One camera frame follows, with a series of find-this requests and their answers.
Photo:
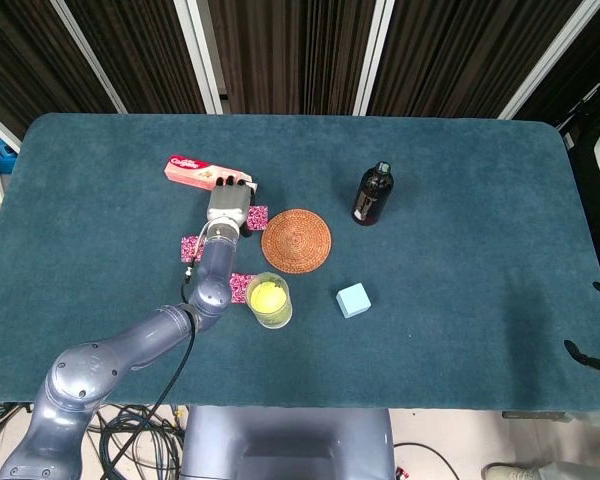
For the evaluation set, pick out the grey sneaker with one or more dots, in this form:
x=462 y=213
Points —
x=510 y=472

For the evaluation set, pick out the teal velvet table cloth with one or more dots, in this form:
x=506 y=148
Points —
x=430 y=325

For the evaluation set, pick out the red white toothpaste box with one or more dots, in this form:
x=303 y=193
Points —
x=190 y=170

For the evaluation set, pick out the pink patterned playing card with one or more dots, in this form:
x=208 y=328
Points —
x=258 y=217
x=239 y=290

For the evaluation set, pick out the round woven rattan coaster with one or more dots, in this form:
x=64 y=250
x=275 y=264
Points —
x=296 y=241

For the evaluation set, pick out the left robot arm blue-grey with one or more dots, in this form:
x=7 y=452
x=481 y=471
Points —
x=90 y=370

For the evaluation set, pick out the light blue foam cube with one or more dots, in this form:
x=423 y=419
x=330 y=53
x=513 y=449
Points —
x=354 y=301

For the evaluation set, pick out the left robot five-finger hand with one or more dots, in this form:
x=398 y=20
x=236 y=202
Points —
x=228 y=202

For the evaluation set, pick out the dark brown glass bottle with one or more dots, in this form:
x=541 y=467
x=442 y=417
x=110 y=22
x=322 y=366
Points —
x=372 y=195

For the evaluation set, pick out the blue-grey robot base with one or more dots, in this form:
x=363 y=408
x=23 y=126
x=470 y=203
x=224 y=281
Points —
x=287 y=445

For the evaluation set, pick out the dark pleated curtain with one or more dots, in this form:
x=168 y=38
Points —
x=300 y=50

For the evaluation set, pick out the grey trouser leg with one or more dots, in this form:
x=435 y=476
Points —
x=575 y=471

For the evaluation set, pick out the clear plastic ball tube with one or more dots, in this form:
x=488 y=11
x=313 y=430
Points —
x=280 y=320

